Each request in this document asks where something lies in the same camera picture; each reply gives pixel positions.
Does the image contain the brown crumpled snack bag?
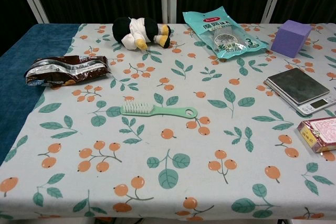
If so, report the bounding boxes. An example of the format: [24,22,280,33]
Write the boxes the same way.
[24,55,112,89]

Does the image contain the pink and yellow box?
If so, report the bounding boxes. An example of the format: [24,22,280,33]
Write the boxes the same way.
[297,116,336,154]

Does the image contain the purple foam cube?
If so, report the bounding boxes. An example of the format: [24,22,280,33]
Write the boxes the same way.
[270,19,313,59]

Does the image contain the teal packaged product bag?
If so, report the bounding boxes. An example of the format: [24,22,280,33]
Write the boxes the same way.
[182,10,267,59]

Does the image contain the floral fruit print tablecloth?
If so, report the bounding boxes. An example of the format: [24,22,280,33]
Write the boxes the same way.
[0,23,336,221]

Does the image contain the black white penguin plush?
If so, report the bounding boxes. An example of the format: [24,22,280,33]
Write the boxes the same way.
[112,16,173,51]

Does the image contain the digital kitchen scale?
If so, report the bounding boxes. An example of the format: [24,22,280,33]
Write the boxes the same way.
[264,67,336,116]

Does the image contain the blue plush cloth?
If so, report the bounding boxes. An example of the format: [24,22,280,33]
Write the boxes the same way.
[0,23,81,166]

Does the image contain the green plastic brush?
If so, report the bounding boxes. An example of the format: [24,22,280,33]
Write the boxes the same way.
[120,99,198,118]

